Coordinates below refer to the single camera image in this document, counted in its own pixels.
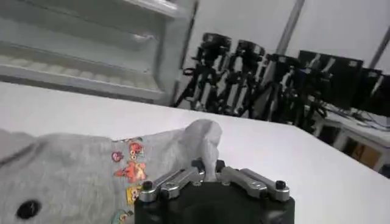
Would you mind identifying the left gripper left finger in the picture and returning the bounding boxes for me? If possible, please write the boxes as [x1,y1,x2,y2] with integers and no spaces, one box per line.
[138,159,206,203]

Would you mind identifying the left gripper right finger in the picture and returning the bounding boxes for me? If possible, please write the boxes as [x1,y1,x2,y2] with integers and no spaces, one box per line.
[215,159,291,203]

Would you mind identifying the grey printed t-shirt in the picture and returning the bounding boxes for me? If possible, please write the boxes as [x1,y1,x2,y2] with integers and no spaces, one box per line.
[0,119,223,224]

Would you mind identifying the brown cardboard box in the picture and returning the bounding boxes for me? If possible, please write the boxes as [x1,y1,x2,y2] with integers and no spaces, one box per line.
[349,142,382,169]

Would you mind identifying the white desk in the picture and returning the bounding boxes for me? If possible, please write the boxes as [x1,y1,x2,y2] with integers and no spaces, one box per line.
[313,102,390,173]

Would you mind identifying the black monitor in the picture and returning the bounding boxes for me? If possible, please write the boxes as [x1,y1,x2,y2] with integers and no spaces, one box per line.
[297,49,364,111]
[352,67,390,118]

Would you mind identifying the white empty display shelf unit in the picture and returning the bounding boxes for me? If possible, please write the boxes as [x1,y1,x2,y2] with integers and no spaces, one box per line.
[0,0,199,107]

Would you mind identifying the grey wall conduit strip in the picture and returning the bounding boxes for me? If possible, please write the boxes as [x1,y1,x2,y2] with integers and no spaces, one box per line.
[275,0,306,56]
[367,26,390,70]

